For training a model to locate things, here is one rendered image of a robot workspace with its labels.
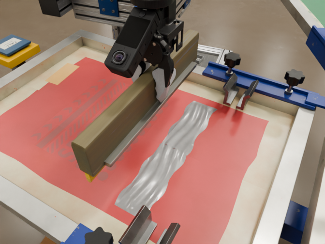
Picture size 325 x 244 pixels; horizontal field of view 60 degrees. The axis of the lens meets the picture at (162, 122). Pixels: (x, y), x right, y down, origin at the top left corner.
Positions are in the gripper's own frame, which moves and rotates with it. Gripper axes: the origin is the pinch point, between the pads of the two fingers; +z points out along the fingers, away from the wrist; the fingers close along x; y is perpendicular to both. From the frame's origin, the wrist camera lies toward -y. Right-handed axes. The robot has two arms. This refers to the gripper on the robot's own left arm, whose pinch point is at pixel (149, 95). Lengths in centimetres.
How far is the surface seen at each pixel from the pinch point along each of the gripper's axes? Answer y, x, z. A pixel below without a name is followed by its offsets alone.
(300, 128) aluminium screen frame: 17.4, -29.8, 10.1
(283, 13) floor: 318, 14, 111
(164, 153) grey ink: -2.9, -5.3, 12.7
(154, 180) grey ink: -10.1, -6.9, 12.8
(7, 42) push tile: 12, 65, 12
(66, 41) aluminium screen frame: 20, 45, 10
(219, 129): 11.1, -13.1, 13.6
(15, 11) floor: 163, 294, 111
